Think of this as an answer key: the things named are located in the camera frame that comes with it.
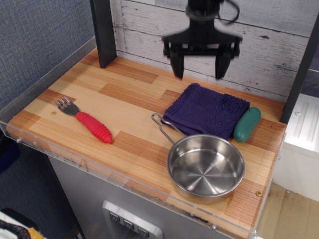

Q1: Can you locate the green plastic capsule toy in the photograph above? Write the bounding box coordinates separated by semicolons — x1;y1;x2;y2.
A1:
233;107;261;142

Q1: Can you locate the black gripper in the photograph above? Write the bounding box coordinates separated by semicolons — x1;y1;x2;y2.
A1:
162;9;242;79

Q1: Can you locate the white metal side unit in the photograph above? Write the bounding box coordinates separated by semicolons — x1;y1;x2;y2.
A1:
273;94;319;201

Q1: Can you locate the fork with red handle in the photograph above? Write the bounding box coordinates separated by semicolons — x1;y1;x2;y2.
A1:
55;96;113;143

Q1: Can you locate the clear acrylic guard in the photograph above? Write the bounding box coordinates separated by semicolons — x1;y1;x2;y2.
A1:
0;38;286;239

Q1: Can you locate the grey dispenser button panel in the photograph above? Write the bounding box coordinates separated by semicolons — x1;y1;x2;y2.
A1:
102;200;163;239

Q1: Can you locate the dark grey right post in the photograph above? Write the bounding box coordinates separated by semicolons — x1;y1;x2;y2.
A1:
280;16;319;124

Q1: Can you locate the purple cloth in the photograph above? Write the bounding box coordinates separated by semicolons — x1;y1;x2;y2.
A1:
163;83;250;139

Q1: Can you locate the small metal pot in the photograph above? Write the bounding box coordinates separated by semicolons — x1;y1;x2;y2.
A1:
151;113;246;205

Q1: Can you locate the yellow and black object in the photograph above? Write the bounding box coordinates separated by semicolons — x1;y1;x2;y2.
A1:
0;220;44;239

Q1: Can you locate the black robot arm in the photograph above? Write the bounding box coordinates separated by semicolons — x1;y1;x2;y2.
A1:
162;0;242;79

